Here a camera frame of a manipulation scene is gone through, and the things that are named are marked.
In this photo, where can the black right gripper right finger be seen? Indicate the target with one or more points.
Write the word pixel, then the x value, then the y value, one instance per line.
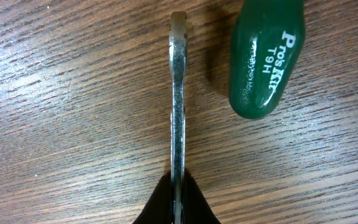
pixel 196 210

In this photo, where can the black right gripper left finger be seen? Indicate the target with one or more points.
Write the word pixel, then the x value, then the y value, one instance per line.
pixel 158 209

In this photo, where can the green handled screwdriver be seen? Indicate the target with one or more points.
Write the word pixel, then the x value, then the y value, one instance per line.
pixel 267 39

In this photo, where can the silver metal wrench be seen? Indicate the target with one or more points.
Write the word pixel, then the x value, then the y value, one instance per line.
pixel 177 62

